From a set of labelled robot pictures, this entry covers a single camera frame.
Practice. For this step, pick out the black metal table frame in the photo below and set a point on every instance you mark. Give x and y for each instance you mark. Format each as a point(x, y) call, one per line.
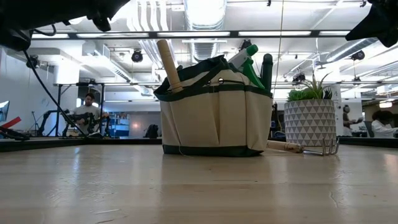
point(93, 141)

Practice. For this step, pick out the black backpack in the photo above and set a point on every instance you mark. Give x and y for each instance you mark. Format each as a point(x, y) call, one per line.
point(151, 131)

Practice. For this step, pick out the blue cabinet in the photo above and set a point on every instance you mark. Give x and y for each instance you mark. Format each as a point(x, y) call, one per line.
point(119, 126)

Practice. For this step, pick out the person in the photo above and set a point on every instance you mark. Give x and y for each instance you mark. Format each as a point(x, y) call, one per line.
point(384, 124)
point(346, 119)
point(88, 112)

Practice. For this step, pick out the green spray bottle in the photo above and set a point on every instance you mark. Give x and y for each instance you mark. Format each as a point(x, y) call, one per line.
point(248, 62)

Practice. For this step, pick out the black background robot arm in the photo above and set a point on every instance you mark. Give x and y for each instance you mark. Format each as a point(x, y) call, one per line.
point(51, 121)

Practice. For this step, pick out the black overhead frame bar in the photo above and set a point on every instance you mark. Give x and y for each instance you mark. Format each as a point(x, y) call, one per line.
point(314, 33)

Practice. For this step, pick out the computer monitor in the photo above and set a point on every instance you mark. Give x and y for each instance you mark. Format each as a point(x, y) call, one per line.
point(3, 111)

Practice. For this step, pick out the red strip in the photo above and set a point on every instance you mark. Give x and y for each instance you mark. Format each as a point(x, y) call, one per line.
point(11, 122)

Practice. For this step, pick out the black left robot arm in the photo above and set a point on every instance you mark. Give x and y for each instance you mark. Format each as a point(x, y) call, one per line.
point(15, 18)

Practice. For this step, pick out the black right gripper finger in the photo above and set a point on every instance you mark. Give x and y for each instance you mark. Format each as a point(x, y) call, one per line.
point(381, 14)
point(387, 35)

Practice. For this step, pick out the cream green-trimmed gardening bag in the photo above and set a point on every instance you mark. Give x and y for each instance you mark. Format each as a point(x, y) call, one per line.
point(214, 121)

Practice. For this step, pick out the silver ventilation duct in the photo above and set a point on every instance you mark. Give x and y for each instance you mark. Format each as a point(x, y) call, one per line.
point(203, 46)

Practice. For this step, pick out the potted plant triangle-pattern pot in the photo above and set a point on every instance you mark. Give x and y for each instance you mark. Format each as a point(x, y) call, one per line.
point(309, 123)

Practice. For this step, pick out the black metal stand frame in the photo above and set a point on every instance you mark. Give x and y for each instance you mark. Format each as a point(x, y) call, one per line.
point(59, 102)

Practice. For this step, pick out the black hanging camera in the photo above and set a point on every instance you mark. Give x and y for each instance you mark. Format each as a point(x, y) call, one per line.
point(245, 45)

